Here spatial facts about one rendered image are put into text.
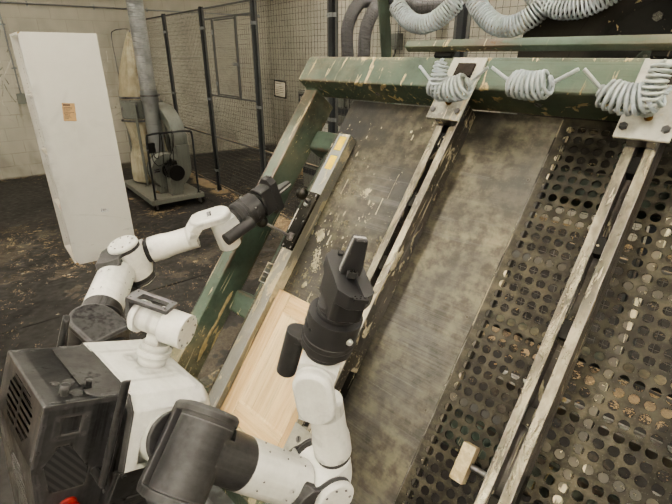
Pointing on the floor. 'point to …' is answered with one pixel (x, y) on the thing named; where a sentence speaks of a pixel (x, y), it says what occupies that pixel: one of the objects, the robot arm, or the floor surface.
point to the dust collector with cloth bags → (154, 140)
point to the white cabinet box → (75, 138)
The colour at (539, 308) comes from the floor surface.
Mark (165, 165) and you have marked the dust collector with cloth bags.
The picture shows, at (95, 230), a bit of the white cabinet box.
